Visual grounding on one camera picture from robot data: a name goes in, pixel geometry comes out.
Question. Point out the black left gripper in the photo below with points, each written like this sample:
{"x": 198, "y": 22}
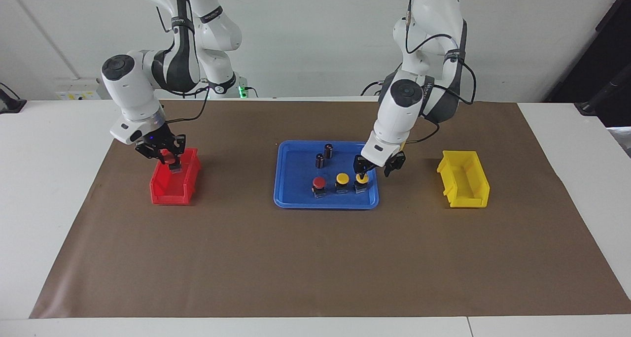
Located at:
{"x": 382, "y": 166}

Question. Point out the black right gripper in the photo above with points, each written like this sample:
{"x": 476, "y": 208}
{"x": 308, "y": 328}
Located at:
{"x": 155, "y": 139}

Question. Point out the red push button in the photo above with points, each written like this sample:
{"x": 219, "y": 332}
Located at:
{"x": 319, "y": 182}
{"x": 169, "y": 158}

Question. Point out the yellow push button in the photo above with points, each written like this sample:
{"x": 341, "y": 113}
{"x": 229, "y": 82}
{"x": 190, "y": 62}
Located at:
{"x": 342, "y": 178}
{"x": 363, "y": 180}

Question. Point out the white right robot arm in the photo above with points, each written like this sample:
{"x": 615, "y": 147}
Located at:
{"x": 125, "y": 85}

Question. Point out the red plastic bin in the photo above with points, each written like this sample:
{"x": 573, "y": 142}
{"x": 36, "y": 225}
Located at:
{"x": 167, "y": 196}

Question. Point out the blue plastic tray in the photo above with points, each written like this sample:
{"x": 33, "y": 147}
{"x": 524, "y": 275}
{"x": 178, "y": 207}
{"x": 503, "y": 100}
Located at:
{"x": 296, "y": 189}

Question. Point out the yellow plastic bin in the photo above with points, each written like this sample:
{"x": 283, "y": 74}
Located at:
{"x": 475, "y": 189}

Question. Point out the brown paper table mat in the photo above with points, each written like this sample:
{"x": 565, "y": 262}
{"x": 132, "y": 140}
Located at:
{"x": 315, "y": 258}

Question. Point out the black clamp stand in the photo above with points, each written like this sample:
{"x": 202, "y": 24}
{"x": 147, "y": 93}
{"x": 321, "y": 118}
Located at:
{"x": 10, "y": 105}

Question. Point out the grey metal item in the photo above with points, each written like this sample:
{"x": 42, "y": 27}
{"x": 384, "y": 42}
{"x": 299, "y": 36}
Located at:
{"x": 622, "y": 140}

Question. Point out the dark background panel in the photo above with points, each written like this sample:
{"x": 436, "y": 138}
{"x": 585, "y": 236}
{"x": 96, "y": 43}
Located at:
{"x": 611, "y": 41}

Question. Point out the white wall power strip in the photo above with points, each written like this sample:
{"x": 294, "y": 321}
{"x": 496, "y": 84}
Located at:
{"x": 74, "y": 94}

